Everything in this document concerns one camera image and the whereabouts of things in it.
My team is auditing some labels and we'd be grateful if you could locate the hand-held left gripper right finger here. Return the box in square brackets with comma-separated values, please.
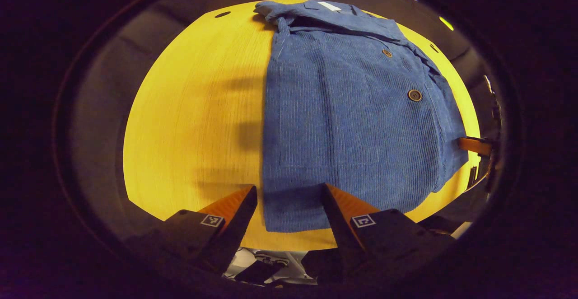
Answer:
[320, 183, 455, 279]

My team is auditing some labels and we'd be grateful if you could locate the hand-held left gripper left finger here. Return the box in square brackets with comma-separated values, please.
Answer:
[126, 185, 258, 275]

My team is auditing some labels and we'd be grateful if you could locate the blue corduroy jacket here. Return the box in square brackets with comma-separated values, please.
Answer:
[254, 0, 470, 233]

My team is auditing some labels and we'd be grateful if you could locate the flat black object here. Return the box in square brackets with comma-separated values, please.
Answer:
[235, 261, 286, 284]

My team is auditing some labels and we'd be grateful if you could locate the white cloth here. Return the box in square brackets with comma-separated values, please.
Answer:
[224, 247, 317, 286]

